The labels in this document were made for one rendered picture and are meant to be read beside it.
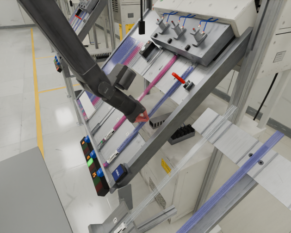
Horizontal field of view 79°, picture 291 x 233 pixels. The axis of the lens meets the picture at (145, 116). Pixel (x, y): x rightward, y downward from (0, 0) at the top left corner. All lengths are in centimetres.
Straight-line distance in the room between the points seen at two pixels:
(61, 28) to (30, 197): 70
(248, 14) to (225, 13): 7
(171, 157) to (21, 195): 68
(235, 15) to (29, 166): 105
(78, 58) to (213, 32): 44
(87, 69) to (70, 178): 133
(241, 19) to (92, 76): 48
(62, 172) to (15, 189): 81
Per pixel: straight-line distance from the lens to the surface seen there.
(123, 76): 55
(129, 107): 58
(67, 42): 45
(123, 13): 198
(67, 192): 163
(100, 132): 87
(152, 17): 113
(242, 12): 67
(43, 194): 92
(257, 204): 169
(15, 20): 928
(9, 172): 108
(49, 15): 44
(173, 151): 94
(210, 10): 74
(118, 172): 64
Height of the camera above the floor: 130
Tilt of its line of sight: 36 degrees down
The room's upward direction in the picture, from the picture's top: straight up
